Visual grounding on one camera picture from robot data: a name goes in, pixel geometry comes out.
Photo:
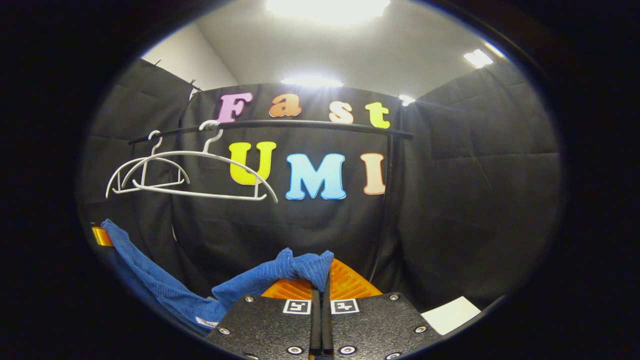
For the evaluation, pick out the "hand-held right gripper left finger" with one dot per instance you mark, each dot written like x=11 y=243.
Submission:
x=270 y=325

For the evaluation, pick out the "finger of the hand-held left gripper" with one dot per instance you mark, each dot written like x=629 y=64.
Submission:
x=101 y=236

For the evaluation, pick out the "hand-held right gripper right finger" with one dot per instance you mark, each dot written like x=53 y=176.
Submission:
x=375 y=325

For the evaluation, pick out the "blue jacket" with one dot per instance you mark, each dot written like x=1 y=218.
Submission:
x=150 y=285

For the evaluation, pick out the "white clothes hanger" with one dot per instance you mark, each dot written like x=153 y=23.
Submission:
x=145 y=175
x=200 y=193

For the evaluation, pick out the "black clothes rack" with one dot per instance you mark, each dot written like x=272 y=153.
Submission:
x=310 y=124

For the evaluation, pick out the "white flat board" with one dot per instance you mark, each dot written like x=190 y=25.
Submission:
x=450 y=315

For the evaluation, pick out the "black backdrop cloth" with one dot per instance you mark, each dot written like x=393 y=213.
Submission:
x=475 y=200

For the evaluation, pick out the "ceiling light panel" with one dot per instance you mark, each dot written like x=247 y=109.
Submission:
x=327 y=7
x=478 y=58
x=311 y=81
x=407 y=100

